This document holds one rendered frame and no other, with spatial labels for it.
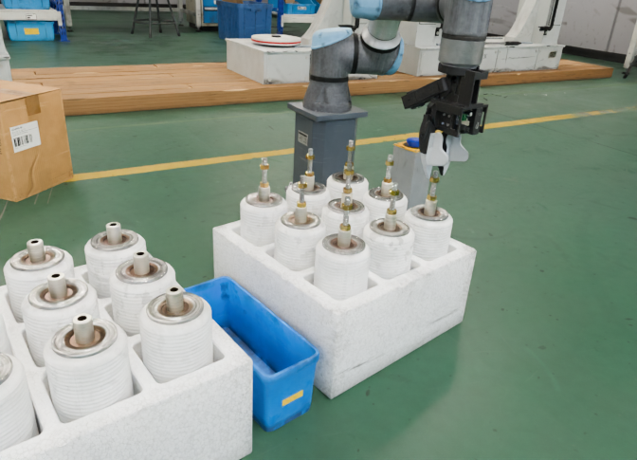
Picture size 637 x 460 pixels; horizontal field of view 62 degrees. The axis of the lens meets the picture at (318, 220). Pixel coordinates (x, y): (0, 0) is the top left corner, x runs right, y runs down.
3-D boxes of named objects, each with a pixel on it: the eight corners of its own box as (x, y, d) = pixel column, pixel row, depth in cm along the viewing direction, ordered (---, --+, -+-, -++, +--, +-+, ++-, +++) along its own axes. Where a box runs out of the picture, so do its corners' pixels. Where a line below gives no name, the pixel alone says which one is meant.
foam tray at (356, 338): (214, 300, 119) (211, 227, 112) (341, 252, 143) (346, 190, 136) (331, 400, 93) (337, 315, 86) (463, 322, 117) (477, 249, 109)
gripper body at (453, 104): (455, 141, 93) (467, 70, 88) (419, 129, 99) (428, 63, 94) (483, 136, 97) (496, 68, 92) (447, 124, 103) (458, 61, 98)
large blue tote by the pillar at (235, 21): (215, 38, 559) (214, -1, 543) (249, 37, 581) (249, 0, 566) (238, 44, 523) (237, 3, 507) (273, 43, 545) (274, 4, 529)
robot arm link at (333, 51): (307, 70, 166) (309, 24, 160) (350, 71, 168) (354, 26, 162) (311, 77, 155) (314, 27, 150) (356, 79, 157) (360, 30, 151)
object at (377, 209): (356, 256, 127) (363, 185, 119) (396, 259, 126) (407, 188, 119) (355, 276, 118) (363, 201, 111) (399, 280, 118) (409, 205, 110)
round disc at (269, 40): (243, 41, 330) (243, 32, 327) (286, 41, 344) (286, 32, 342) (263, 48, 306) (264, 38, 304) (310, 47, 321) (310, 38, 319)
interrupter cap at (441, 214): (433, 226, 102) (434, 223, 102) (402, 213, 107) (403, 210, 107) (455, 216, 107) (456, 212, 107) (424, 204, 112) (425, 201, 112)
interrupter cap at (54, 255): (5, 257, 83) (5, 252, 83) (57, 245, 87) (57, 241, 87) (16, 278, 78) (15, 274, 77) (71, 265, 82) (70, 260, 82)
